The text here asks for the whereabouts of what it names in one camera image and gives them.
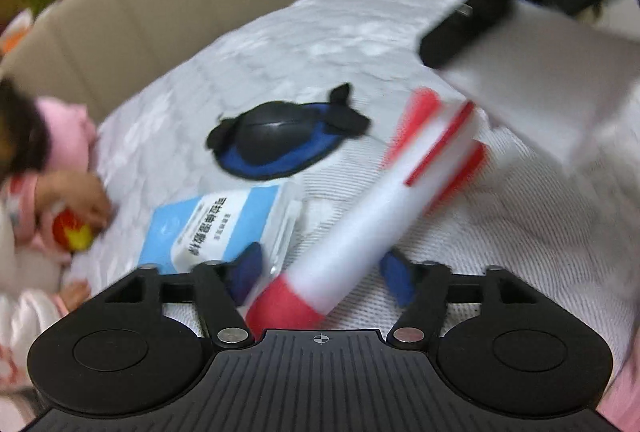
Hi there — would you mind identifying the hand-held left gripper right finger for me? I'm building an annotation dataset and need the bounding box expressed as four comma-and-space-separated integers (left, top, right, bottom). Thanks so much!
378, 249, 538, 353

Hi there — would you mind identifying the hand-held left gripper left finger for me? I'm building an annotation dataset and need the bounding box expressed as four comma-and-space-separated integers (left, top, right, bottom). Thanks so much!
102, 242, 263, 350

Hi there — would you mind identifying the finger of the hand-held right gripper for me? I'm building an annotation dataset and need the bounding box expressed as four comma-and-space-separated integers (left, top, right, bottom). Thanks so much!
419, 0, 513, 68

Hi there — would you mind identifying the red white foam rocket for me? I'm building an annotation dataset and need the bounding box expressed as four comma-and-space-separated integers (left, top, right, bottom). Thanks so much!
245, 86, 491, 343

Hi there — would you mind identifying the large cardboard box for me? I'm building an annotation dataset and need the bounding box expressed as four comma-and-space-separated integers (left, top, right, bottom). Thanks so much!
0, 0, 331, 113

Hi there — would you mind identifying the blue white tissue packet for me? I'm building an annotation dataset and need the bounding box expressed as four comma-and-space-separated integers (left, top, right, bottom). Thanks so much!
137, 182, 303, 277

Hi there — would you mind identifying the white quilted mattress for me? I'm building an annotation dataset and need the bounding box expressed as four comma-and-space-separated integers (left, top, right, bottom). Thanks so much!
65, 0, 640, 413

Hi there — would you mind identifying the red ball yellow star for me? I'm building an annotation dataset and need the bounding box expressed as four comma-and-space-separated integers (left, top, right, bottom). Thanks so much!
52, 208, 96, 253

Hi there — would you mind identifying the pink cloth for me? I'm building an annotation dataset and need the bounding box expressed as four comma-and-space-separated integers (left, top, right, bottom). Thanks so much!
595, 362, 640, 432

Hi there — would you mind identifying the orange white toy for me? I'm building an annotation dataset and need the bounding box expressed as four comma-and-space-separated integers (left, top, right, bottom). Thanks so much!
0, 6, 38, 57

